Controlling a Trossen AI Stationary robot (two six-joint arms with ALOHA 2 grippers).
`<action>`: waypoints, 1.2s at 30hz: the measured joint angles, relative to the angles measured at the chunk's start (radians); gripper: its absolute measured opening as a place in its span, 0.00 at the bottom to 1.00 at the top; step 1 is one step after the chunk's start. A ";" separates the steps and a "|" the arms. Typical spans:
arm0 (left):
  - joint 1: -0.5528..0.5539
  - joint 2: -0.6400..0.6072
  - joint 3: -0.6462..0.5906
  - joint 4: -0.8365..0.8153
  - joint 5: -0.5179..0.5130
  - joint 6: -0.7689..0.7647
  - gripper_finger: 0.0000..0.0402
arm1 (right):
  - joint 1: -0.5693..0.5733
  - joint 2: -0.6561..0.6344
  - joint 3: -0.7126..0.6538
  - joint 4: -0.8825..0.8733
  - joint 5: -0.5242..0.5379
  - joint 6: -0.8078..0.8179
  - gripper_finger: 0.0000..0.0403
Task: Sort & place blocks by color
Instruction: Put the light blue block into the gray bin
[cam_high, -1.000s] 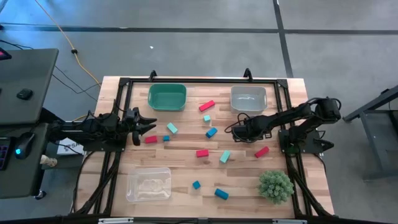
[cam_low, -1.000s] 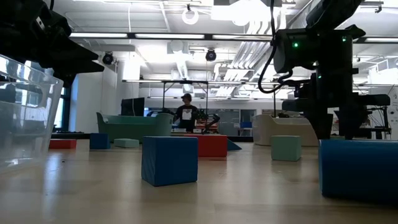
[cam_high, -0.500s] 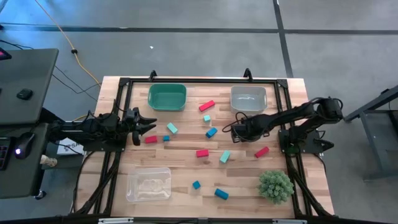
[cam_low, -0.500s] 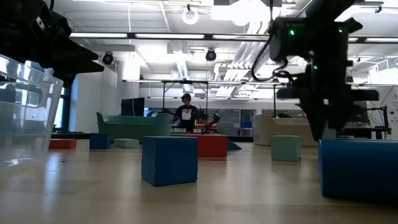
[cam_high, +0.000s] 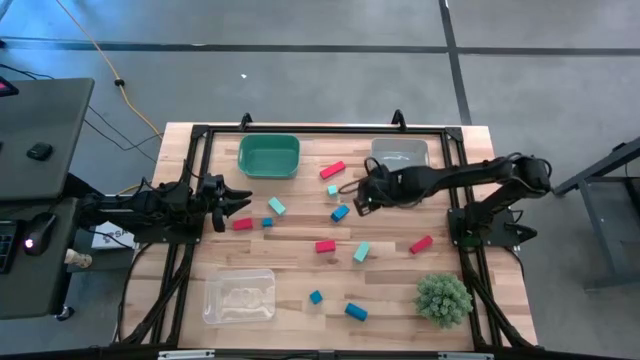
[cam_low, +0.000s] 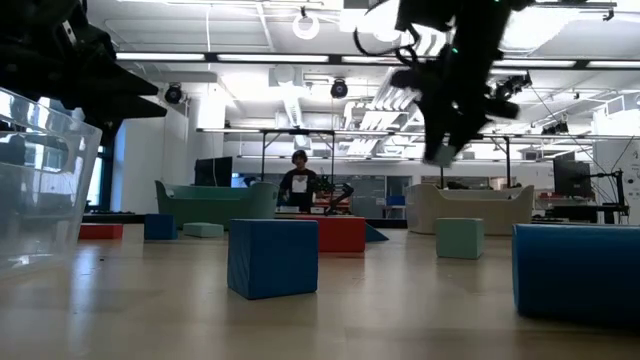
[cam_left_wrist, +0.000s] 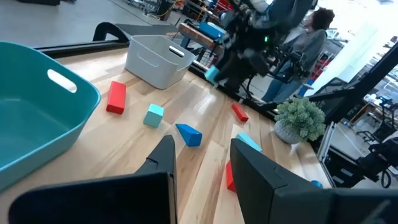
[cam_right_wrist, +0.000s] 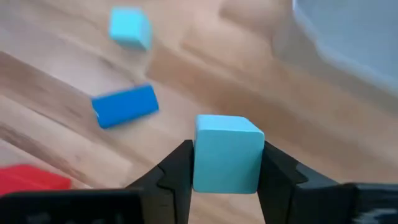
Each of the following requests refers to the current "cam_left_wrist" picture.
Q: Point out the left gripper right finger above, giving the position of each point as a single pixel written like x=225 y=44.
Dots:
x=280 y=199

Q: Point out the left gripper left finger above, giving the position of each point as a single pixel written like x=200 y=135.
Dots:
x=124 y=199

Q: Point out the blue cylinder block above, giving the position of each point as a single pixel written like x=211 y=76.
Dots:
x=317 y=184

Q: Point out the red thin bar block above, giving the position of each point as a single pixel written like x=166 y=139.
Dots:
x=240 y=112

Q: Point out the red thick chamfered block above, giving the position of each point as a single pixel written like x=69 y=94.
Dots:
x=230 y=177

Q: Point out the light cyan long block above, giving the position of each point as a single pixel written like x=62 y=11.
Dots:
x=248 y=140

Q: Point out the light cyan cube block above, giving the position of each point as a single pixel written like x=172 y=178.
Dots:
x=153 y=116

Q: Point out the blue triangular wedge block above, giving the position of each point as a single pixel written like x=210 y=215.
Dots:
x=191 y=137

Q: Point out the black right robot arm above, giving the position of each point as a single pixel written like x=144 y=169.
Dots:
x=280 y=12

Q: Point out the light blue plastic cap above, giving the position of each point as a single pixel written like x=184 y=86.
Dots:
x=212 y=74

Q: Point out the blue box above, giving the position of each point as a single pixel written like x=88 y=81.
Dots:
x=211 y=30

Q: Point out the wooden workbench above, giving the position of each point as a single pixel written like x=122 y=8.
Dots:
x=196 y=35

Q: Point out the person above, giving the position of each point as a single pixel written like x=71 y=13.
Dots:
x=311 y=46

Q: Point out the green artificial potted plant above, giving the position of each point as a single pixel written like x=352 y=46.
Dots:
x=300 y=118

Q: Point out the clear bin top right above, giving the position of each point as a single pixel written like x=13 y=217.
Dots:
x=149 y=68

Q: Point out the red long flat block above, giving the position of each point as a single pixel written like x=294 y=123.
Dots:
x=116 y=98

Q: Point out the black machine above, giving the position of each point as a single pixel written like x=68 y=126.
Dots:
x=379 y=158

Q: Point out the teal plastic bin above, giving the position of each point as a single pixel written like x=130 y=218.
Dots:
x=31 y=124

